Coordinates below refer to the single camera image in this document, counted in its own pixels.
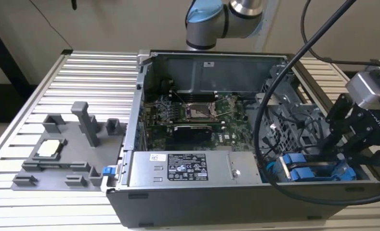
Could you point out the hard disk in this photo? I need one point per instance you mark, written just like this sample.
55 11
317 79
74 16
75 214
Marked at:
319 172

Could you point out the green motherboard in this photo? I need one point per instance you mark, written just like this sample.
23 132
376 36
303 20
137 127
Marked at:
234 130

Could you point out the blue case latch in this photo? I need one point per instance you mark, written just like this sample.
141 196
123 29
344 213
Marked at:
109 170

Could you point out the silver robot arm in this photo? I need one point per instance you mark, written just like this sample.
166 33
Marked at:
221 21

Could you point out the silver power supply unit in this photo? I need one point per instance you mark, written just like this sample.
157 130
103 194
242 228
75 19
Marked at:
193 168

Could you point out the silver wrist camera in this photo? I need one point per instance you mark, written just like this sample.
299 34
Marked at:
367 89

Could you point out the black furniture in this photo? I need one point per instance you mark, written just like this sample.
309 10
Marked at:
6 101

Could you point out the grey parts rack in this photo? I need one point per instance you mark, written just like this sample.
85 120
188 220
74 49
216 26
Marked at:
77 156

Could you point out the black graphics card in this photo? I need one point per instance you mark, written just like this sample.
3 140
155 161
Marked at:
193 132

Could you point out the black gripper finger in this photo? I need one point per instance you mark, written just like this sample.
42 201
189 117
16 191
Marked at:
340 115
369 157

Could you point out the open grey PC case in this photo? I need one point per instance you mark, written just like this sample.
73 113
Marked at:
209 207

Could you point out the metal disk bay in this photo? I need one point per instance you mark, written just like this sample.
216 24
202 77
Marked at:
289 103

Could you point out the CPU with silver top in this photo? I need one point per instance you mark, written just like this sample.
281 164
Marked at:
50 147

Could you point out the black RAM slots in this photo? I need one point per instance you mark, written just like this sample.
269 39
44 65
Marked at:
196 96

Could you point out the CPU socket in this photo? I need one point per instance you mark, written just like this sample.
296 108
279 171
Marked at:
197 111

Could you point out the thin metal locking lever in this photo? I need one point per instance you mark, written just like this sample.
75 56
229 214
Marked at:
217 104
181 97

